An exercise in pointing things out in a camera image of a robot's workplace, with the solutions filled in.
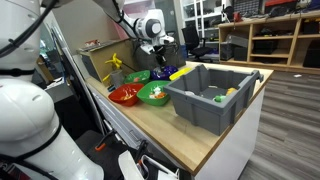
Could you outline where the green plush toy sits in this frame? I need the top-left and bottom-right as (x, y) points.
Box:
(213, 95), (226, 102)

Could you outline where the wooden shelf unit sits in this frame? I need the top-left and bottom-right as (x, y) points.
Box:
(218, 10), (320, 74)

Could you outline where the black orange clamp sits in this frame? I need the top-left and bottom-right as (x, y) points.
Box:
(95, 130), (116, 151)

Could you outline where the green bowl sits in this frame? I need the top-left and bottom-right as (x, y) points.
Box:
(124, 70), (150, 84)
(137, 80), (170, 106)

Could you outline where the gray plastic bin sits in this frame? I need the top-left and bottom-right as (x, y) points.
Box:
(164, 65), (264, 135)

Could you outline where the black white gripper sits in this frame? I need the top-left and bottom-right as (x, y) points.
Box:
(154, 46), (166, 67)

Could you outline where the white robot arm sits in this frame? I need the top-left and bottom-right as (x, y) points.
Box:
(0, 0), (104, 180)

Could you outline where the black office chair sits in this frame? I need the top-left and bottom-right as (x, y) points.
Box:
(182, 26), (212, 62)

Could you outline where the green bowl right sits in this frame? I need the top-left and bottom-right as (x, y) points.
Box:
(137, 80), (170, 106)

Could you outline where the yellow clamp tool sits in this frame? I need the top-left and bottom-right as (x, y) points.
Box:
(105, 53), (122, 69)

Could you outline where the dark gray fabric bin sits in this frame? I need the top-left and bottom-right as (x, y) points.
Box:
(133, 43), (185, 70)

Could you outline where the red bowl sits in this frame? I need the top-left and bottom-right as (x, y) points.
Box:
(108, 83), (143, 107)

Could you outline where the blue bowl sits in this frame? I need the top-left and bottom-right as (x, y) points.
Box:
(150, 65), (178, 80)

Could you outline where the large cardboard box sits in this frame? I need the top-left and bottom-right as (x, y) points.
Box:
(78, 39), (138, 86)

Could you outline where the green bowl left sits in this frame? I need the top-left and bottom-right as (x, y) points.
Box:
(124, 70), (150, 84)

